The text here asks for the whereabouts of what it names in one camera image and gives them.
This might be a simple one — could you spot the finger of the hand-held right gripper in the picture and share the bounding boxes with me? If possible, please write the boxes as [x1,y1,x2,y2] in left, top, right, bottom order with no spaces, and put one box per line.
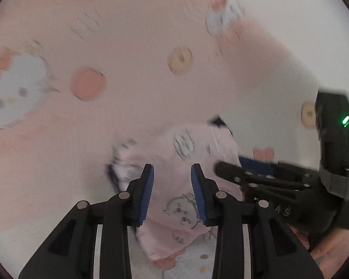
[215,161,315,200]
[238,156,306,178]

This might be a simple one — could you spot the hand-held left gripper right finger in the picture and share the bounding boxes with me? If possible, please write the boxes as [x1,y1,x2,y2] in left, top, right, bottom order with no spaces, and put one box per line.
[190,163,326,279]

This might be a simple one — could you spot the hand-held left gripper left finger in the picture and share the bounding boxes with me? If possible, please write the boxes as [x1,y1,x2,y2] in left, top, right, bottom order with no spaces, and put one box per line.
[18,163,155,279]

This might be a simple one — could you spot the pink cartoon print pants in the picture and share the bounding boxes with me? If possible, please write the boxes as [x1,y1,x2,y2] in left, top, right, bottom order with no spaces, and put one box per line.
[134,123,245,263]

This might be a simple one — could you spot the person's right hand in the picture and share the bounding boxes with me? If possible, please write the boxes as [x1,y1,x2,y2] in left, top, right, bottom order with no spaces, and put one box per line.
[292,227,349,277]

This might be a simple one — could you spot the dark navy folded cloth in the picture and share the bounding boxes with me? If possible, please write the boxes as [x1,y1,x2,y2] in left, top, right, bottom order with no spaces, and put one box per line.
[208,116,233,136]

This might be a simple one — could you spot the pink cartoon printed sofa blanket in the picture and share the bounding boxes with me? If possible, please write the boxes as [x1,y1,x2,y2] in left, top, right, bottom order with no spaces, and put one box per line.
[0,0,349,279]

